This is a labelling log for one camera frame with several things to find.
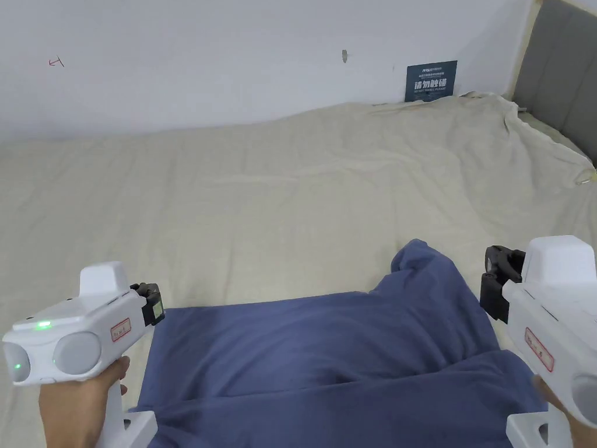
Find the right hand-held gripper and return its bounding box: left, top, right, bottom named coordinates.
left=480, top=235, right=597, bottom=448

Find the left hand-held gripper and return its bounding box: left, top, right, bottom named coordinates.
left=2, top=261, right=167, bottom=448

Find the dark blue garment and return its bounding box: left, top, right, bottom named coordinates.
left=128, top=239, right=549, bottom=448

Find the person's left hand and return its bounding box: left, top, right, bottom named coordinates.
left=37, top=356, right=131, bottom=448

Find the person's right hand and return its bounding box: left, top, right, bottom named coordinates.
left=531, top=374, right=597, bottom=448

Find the bed with beige sheet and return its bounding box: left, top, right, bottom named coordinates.
left=0, top=90, right=597, bottom=448

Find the dark blue sign card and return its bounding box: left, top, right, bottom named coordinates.
left=404, top=59, right=459, bottom=104

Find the grey padded headboard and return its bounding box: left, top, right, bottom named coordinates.
left=510, top=0, right=597, bottom=170

